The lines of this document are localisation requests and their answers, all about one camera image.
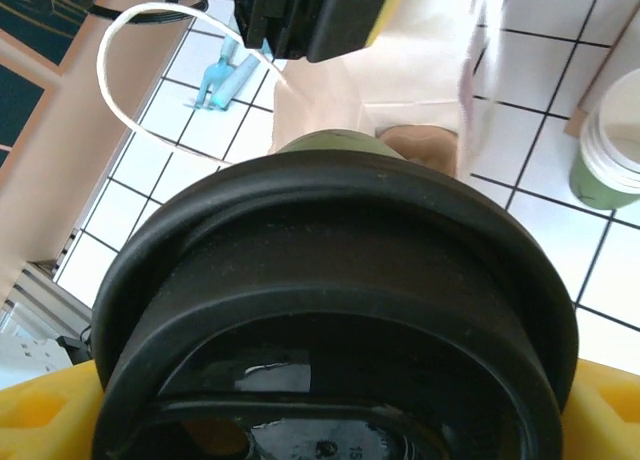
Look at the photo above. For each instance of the light blue toy shovel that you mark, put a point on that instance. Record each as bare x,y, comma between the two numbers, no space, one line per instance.
235,82

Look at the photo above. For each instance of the black plastic cup lid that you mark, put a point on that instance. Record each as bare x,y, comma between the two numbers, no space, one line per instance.
325,260

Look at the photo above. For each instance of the green paper cup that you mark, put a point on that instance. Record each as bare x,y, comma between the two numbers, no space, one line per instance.
619,182
620,174
592,185
340,142

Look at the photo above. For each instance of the light blue toy rake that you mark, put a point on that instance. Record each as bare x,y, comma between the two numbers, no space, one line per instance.
215,77

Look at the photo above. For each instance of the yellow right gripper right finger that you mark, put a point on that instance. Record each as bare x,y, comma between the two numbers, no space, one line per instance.
605,420

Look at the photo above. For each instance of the aluminium side rail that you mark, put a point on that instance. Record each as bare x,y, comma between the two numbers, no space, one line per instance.
30,345

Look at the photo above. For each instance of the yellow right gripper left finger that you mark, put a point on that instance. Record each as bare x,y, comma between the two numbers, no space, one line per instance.
45,420

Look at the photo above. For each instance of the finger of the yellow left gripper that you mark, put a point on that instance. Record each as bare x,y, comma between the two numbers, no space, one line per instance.
350,20

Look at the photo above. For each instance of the stack of white paper cups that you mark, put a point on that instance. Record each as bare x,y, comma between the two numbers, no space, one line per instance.
625,130

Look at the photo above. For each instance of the white printed paper bag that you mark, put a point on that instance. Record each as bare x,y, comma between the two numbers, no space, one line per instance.
400,80

